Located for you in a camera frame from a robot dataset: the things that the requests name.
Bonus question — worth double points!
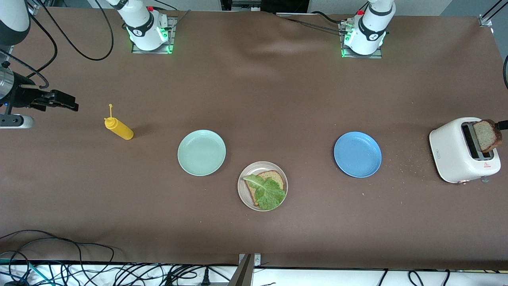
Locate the teal cable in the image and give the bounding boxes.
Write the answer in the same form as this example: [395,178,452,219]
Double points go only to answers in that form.
[0,258,42,278]

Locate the brown bread slice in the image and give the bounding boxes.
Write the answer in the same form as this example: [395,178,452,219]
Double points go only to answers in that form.
[247,170,286,207]
[473,119,503,154]

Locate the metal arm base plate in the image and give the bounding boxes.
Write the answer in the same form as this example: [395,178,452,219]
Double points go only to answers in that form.
[132,16,178,54]
[339,22,383,59]

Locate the beige plate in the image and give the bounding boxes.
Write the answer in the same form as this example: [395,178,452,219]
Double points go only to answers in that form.
[237,161,289,212]

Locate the white toaster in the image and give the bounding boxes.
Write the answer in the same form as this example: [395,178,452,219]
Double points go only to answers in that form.
[429,117,502,185]

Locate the yellow mustard squeeze bottle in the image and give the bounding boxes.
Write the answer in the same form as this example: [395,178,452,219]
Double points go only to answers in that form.
[104,104,134,140]

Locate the thin black cable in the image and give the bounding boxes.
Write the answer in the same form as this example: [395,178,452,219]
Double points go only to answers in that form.
[0,48,50,89]

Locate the brown table cover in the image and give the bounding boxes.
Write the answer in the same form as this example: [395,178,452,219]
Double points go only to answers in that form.
[0,7,508,270]

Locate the green lettuce leaf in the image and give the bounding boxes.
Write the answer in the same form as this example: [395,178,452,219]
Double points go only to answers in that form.
[243,174,287,211]

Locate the metal post bracket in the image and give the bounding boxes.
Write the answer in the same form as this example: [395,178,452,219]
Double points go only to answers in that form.
[228,253,262,286]

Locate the black equipment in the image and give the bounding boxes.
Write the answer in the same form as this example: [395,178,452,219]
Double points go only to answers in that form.
[220,0,310,14]

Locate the mint green plate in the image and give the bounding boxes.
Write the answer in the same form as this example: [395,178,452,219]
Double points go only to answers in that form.
[177,129,227,177]

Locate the blue plate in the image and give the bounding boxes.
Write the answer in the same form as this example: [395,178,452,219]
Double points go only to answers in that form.
[333,131,383,178]

